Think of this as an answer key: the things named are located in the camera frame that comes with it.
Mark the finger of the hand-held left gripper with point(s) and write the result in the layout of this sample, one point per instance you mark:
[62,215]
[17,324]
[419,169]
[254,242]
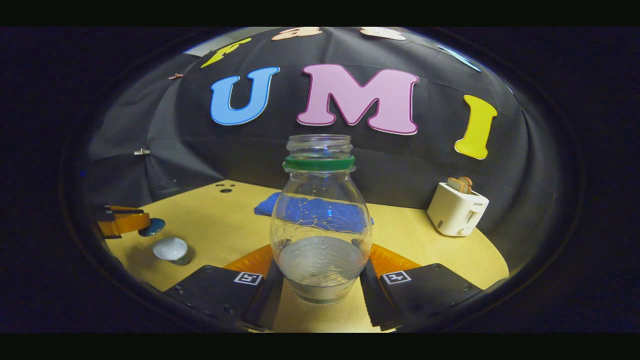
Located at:
[122,223]

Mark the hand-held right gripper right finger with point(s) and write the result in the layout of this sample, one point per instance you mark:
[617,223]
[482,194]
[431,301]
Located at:
[430,290]

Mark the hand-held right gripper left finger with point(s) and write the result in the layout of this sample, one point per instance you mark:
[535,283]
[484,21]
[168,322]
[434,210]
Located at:
[220,290]

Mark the blue teacup lid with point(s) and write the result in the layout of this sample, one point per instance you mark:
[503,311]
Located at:
[151,227]

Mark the white teacup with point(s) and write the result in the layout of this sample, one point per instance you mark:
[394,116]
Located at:
[171,249]

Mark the clear water bottle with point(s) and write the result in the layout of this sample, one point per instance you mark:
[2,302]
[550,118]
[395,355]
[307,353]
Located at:
[320,240]

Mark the silver clip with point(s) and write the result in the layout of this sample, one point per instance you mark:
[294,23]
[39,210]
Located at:
[141,151]

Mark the white toaster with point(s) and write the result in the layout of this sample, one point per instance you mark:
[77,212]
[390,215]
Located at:
[455,212]

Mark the blue towel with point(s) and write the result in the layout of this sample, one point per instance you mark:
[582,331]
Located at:
[265,205]

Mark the toast slice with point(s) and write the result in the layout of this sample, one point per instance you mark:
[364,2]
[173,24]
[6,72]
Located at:
[461,185]

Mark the black backdrop cloth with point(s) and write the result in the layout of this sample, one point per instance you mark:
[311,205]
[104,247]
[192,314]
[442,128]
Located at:
[400,160]

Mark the red clip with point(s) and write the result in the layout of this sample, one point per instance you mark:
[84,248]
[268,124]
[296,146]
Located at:
[175,76]

